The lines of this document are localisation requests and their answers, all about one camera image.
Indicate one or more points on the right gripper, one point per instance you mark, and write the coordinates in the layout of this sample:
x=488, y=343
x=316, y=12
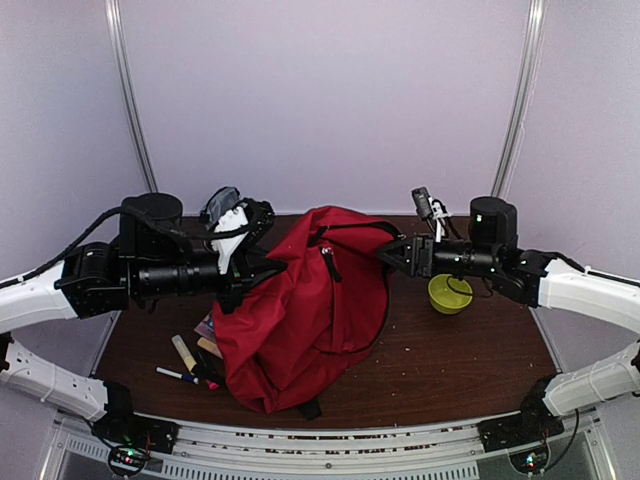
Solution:
x=421, y=253

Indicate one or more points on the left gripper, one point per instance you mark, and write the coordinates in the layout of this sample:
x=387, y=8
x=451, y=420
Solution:
x=242, y=264

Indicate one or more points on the red backpack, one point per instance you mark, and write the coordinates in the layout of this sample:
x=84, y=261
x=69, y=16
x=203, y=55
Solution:
x=297, y=333

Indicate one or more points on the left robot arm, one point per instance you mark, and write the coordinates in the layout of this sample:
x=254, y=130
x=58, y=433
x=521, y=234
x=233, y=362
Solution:
x=134, y=253

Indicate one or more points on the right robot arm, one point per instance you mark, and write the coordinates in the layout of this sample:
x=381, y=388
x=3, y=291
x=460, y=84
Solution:
x=536, y=279

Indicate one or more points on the lime green bowl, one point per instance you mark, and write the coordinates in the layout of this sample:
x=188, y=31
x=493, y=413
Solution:
x=449, y=295

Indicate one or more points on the grey pouch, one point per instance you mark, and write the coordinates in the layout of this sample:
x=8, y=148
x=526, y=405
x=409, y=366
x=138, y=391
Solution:
x=218, y=204

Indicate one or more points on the purple illustrated booklet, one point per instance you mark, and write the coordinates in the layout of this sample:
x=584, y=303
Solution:
x=205, y=328

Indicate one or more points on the peach highlighter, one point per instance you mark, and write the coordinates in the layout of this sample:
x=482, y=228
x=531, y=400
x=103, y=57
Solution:
x=209, y=346

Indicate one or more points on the yellow highlighter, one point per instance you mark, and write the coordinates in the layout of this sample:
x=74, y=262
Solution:
x=184, y=353

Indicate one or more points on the pink highlighter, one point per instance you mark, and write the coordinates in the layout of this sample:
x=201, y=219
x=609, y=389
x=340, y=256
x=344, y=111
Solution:
x=207, y=371

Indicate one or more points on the white blue pen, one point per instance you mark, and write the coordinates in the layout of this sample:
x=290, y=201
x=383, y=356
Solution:
x=179, y=376

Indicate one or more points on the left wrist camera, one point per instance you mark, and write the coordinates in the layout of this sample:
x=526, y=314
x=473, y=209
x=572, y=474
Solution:
x=237, y=227

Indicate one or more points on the right aluminium frame post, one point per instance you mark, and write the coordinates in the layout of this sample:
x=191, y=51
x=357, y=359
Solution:
x=525, y=85

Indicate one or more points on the aluminium frame post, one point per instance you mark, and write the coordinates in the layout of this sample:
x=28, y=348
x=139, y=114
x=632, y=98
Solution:
x=118, y=41
x=525, y=85

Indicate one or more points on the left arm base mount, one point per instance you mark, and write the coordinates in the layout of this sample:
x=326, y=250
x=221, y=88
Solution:
x=144, y=433

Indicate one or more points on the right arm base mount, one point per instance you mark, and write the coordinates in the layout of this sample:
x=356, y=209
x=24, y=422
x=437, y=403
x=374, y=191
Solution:
x=516, y=430

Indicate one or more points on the front aluminium rail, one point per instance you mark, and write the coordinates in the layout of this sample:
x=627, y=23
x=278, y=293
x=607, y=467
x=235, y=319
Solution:
x=452, y=450

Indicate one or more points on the left aluminium frame post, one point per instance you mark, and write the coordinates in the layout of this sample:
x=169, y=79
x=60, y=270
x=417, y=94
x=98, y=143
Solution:
x=118, y=41

